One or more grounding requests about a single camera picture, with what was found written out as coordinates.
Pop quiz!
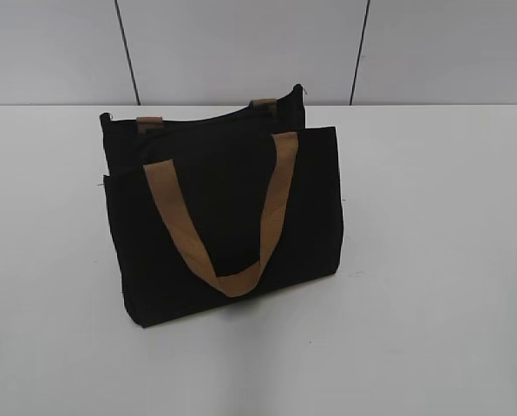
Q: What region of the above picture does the black tote bag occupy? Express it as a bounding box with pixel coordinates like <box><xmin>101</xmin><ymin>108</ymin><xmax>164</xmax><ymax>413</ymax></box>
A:
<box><xmin>100</xmin><ymin>85</ymin><xmax>344</xmax><ymax>328</ymax></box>

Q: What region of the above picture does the tan front bag handle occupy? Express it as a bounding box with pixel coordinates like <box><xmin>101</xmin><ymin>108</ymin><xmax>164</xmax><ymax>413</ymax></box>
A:
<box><xmin>143</xmin><ymin>132</ymin><xmax>299</xmax><ymax>298</ymax></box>

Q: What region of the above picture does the tan bag handle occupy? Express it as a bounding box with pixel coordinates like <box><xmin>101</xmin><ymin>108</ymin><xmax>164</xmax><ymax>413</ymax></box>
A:
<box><xmin>136</xmin><ymin>98</ymin><xmax>278</xmax><ymax>130</ymax></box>
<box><xmin>143</xmin><ymin>132</ymin><xmax>299</xmax><ymax>298</ymax></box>

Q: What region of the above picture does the tan rear bag handle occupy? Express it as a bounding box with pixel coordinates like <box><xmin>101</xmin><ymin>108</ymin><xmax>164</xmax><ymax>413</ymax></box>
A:
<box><xmin>136</xmin><ymin>98</ymin><xmax>278</xmax><ymax>130</ymax></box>

